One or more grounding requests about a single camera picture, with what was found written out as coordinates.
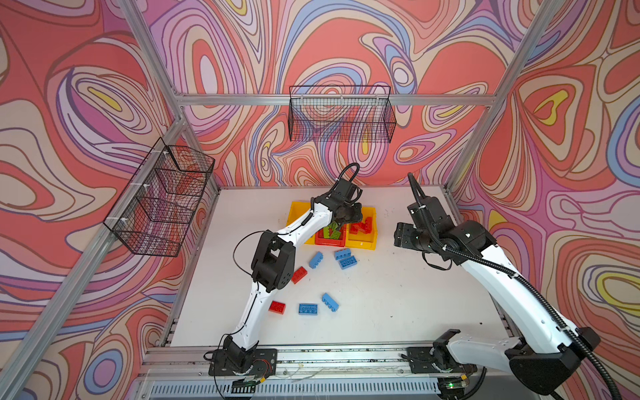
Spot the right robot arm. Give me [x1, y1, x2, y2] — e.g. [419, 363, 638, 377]
[394, 195, 600, 396]

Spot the right yellow bin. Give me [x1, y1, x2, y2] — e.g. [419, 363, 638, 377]
[345, 208, 378, 251]

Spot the blue lego bottom underside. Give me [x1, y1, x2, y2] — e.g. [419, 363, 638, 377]
[298, 303, 318, 316]

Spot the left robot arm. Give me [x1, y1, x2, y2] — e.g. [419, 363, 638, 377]
[219, 178, 363, 371]

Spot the blue lego bottom tilted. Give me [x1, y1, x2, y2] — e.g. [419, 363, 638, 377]
[321, 293, 339, 313]

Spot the blue lego underside up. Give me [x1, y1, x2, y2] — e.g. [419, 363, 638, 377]
[338, 256, 358, 270]

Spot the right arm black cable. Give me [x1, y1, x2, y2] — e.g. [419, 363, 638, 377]
[407, 172, 623, 400]

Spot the left wire basket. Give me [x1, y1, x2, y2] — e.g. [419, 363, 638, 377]
[103, 138, 215, 258]

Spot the blue lego studs up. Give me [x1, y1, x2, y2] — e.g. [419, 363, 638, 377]
[334, 248, 352, 260]

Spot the red lego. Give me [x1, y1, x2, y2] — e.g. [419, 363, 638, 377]
[356, 217, 373, 234]
[291, 267, 308, 284]
[349, 223, 366, 235]
[268, 301, 287, 315]

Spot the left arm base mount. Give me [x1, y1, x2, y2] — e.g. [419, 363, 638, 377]
[203, 348, 278, 398]

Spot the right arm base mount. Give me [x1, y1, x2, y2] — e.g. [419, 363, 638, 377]
[400, 346, 478, 374]

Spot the wire basket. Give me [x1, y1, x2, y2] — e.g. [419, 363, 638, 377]
[103, 138, 215, 258]
[288, 83, 397, 143]

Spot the green lego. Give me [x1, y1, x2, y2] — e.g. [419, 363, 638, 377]
[323, 224, 342, 240]

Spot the back wire basket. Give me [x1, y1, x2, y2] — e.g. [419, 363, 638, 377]
[288, 83, 397, 143]

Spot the red middle bin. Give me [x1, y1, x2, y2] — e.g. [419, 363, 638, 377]
[314, 223, 347, 248]

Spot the blue lego tilted near bins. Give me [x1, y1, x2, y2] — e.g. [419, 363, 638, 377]
[309, 252, 324, 269]

